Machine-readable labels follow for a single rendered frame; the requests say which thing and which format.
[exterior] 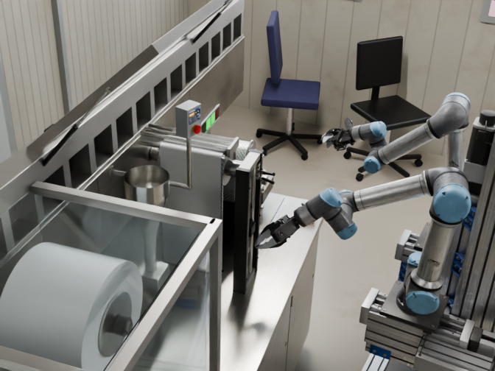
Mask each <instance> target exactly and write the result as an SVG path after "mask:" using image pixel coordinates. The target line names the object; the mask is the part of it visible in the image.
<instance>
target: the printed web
mask: <svg viewBox="0 0 495 371"><path fill-rule="evenodd" d="M249 143H250V142H248V141H240V140H239V146H238V147H237V149H236V150H235V152H234V160H240V161H243V160H244V159H245V155H246V151H247V148H248V145H249ZM223 155H225V160H221V190H220V220H222V211H223V200H225V201H228V202H235V180H236V178H235V177H231V178H230V180H229V181H228V183H227V184H226V185H223V172H224V167H225V161H226V158H227V151H224V153H223Z"/></svg>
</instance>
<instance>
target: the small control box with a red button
mask: <svg viewBox="0 0 495 371"><path fill-rule="evenodd" d="M175 121H176V135H178V136H180V137H183V138H186V139H189V138H191V137H192V136H194V135H196V134H198V133H200V132H201V104H200V103H198V102H194V101H192V100H188V101H186V102H184V103H182V104H180V105H178V106H176V107H175Z"/></svg>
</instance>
